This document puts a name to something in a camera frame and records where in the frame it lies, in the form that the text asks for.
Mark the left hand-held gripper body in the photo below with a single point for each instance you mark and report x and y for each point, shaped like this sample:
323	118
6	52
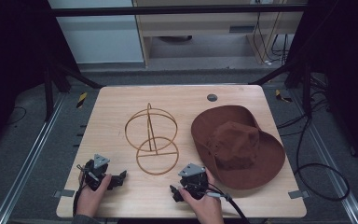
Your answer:
95	172

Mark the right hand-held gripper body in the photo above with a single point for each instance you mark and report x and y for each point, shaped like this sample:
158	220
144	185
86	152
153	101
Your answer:
194	180

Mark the brown brimmed hat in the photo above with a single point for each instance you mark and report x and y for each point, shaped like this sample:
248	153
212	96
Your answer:
236	146

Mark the person's left hand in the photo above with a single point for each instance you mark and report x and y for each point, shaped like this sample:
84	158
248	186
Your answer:
91	197

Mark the person's right hand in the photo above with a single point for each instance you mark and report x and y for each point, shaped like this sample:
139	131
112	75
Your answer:
205	208

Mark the yellow black striped tape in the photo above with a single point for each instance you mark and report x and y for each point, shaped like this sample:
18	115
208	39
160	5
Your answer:
81	100
282	96

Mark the grey round table grommet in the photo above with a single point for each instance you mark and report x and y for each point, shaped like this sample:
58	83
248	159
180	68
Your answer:
212	97

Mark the black metal stand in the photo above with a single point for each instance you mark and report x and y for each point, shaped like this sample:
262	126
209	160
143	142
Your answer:
54	84
295	77

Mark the white cabinet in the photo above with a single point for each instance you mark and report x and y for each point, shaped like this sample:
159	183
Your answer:
99	40

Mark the black curtain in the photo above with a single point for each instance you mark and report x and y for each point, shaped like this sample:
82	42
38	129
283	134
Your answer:
345	62
9	62

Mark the light wooden desk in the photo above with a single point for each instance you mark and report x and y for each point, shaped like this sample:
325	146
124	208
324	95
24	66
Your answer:
199	23

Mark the grey table bracket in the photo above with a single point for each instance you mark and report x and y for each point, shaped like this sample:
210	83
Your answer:
64	193
298	194

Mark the aluminium rail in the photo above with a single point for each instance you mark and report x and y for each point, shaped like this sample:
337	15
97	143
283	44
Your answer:
28	161
329	155

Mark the black horizontal frame bar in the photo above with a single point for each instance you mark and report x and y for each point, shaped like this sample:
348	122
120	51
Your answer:
174	10

